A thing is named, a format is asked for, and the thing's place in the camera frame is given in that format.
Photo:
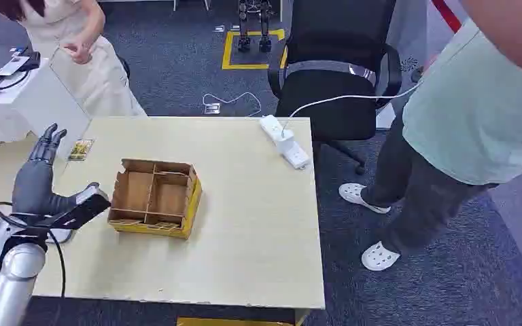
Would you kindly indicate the person in cream clothes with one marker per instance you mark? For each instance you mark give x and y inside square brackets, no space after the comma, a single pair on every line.
[94,81]

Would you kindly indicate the red strip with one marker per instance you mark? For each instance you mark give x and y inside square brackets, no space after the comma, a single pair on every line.
[445,14]

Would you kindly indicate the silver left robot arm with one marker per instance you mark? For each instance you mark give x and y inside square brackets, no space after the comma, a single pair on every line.
[6,279]

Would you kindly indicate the white desk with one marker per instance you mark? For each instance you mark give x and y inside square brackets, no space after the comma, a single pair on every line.
[31,108]

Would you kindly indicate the wooden compartment box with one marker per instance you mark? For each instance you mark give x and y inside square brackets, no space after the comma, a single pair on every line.
[155,198]

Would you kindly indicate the yellow desk frame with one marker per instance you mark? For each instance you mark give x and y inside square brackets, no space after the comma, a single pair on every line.
[234,322]

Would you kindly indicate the black office chair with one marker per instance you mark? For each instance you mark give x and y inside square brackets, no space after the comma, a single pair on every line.
[328,94]

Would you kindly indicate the person's white shoe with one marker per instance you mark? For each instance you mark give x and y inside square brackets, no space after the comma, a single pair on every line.
[355,194]
[378,257]

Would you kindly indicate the printed card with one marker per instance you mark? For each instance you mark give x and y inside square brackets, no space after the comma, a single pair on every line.
[81,150]

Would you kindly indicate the yellow floor tape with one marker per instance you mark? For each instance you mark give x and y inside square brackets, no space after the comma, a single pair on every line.
[227,54]

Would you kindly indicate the person in pale green top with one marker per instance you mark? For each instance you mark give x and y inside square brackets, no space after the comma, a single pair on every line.
[468,117]

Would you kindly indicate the metal floor socket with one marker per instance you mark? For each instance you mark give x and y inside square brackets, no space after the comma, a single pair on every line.
[212,108]

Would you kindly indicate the black robot legs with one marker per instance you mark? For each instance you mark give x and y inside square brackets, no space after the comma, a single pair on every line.
[254,27]

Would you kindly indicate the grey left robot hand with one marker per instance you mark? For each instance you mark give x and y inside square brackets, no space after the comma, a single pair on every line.
[33,184]

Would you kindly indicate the white power strip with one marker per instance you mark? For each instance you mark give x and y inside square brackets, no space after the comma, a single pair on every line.
[288,146]

